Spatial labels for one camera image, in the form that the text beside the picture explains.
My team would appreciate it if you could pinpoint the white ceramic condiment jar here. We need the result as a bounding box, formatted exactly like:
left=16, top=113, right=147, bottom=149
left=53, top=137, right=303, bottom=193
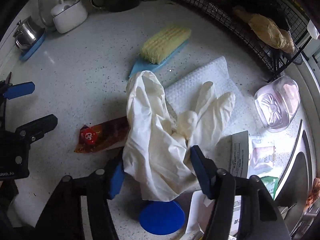
left=50, top=0, right=88, bottom=34

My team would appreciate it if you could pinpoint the yellow bristle scrub brush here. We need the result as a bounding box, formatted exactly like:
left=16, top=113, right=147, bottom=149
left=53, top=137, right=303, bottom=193
left=129, top=25, right=191, bottom=78

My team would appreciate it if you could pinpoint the small steel pot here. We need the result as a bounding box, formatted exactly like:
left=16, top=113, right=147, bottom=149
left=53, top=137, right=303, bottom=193
left=13, top=16, right=45, bottom=53

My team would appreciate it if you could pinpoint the white paper towel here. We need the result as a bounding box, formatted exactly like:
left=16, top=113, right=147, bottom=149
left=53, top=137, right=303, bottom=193
left=165, top=56, right=249, bottom=135

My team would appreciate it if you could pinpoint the ginger root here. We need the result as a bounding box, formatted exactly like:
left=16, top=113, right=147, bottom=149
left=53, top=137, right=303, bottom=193
left=248, top=14, right=295, bottom=54

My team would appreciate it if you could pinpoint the blue plastic lid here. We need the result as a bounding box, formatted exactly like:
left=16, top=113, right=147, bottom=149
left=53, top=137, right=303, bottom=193
left=139, top=200, right=185, bottom=236

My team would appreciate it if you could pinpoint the stainless steel sink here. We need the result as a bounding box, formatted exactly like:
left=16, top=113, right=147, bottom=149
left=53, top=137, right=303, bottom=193
left=274, top=120, right=319, bottom=239

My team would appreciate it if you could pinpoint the green white packet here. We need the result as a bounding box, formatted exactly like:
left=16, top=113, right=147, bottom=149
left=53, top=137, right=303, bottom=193
left=260, top=176, right=279, bottom=199

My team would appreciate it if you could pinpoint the pink label sachet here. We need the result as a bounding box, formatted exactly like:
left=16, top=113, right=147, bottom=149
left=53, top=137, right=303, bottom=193
left=247, top=136, right=276, bottom=177

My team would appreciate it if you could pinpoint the red sauce packet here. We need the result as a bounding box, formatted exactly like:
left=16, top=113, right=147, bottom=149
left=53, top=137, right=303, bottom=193
left=74, top=116, right=129, bottom=153

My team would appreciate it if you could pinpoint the white medicine box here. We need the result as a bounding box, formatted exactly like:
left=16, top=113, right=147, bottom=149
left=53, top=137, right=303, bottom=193
left=230, top=131, right=249, bottom=178

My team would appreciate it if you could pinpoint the clear purple plastic bottle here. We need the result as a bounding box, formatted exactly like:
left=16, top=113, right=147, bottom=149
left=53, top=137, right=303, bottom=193
left=254, top=75, right=300, bottom=133

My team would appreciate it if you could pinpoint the white latex glove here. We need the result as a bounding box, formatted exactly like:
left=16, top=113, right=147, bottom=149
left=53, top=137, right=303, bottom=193
left=123, top=71, right=236, bottom=202

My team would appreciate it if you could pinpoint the black wire rack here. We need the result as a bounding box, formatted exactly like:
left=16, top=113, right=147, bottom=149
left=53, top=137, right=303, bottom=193
left=173, top=0, right=311, bottom=80

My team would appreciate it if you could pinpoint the clear glass jar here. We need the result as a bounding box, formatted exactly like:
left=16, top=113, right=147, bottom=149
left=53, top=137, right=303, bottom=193
left=37, top=0, right=59, bottom=28

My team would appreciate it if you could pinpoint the orange dish rag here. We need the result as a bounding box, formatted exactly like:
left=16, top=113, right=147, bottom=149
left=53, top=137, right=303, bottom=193
left=305, top=178, right=320, bottom=209

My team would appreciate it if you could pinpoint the white pink carton box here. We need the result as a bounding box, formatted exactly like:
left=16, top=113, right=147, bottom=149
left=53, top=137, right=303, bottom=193
left=184, top=189, right=242, bottom=238

